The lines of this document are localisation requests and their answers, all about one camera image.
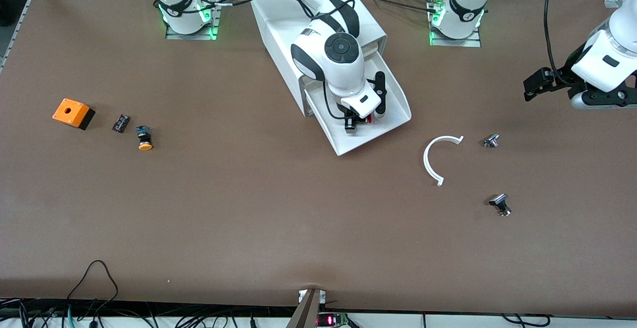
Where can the dark cylindrical capacitor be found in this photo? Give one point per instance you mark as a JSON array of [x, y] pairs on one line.
[[121, 124]]

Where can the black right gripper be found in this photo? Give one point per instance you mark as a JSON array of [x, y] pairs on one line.
[[350, 117]]

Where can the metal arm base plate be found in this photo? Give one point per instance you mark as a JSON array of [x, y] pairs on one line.
[[174, 35], [473, 43]]

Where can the device with red display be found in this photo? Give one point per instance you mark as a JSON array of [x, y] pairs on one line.
[[331, 320]]

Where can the silver metal switch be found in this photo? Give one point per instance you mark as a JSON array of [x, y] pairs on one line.
[[491, 141]]

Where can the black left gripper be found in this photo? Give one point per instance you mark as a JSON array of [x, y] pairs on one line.
[[566, 76]]

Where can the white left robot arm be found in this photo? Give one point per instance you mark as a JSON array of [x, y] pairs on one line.
[[607, 54]]

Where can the black knob switch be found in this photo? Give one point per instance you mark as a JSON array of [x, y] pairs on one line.
[[498, 200]]

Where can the red mushroom push button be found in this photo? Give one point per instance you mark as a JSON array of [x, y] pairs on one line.
[[370, 120]]

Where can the white drawer cabinet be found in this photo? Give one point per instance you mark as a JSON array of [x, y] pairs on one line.
[[278, 34]]

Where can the yellow mushroom push button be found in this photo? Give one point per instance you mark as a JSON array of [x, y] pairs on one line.
[[145, 144]]

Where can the brown metal bar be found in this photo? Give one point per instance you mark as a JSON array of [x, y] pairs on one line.
[[306, 313]]

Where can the white curved plastic piece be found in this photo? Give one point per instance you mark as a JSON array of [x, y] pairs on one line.
[[426, 161]]

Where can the orange button enclosure box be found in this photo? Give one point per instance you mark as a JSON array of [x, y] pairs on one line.
[[62, 114]]

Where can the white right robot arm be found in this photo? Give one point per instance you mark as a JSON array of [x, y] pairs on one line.
[[338, 49]]

